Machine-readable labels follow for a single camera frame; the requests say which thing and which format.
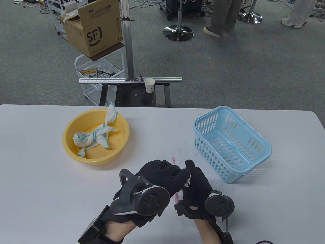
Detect black cables in cart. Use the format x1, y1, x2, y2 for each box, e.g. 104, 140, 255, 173
89, 67, 120, 78

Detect pink-edged white dish cloth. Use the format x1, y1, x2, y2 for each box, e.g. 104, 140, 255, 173
171, 157, 191, 205

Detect black metal stand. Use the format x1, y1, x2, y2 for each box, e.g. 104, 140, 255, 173
99, 83, 171, 106

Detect light blue plastic basket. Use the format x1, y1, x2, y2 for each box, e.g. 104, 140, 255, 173
194, 106, 272, 184

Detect black wrist camera strap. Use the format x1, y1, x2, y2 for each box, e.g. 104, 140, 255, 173
216, 221, 234, 244
77, 205, 125, 244

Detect white paper cup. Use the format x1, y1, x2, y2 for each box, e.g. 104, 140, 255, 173
144, 78, 155, 93

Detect person's right forearm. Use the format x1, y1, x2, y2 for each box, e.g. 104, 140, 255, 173
193, 217, 222, 244

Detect white wire cart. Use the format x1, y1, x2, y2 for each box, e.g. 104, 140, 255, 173
74, 48, 126, 106

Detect person's left hand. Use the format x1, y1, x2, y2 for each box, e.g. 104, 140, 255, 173
113, 160, 190, 228

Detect white metal rack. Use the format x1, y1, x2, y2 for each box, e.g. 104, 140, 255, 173
47, 0, 89, 41

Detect aluminium profile rail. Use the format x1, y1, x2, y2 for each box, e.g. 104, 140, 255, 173
79, 78, 183, 84

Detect aluminium profile post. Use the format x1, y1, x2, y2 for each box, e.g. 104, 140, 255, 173
120, 0, 135, 82

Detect black wheeled equipment base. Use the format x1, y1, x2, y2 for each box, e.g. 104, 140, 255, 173
159, 0, 205, 21

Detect person's left forearm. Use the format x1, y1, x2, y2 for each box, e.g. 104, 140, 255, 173
103, 220, 137, 240

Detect brown wooden board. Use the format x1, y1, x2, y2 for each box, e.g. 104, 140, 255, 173
89, 42, 125, 62

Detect chrome round base pole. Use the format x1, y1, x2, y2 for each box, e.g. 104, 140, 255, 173
162, 0, 194, 42
237, 0, 263, 24

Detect yellow plastic basin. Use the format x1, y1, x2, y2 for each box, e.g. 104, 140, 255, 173
62, 109, 130, 166

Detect black cable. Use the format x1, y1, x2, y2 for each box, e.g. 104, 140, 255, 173
225, 219, 274, 244

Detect brown cardboard box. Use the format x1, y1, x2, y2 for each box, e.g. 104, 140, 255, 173
60, 0, 123, 57

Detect person's right hand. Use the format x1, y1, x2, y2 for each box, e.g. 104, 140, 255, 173
174, 160, 216, 220

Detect black round tracking controller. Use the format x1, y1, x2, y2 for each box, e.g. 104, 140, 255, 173
204, 192, 235, 223
110, 169, 170, 217

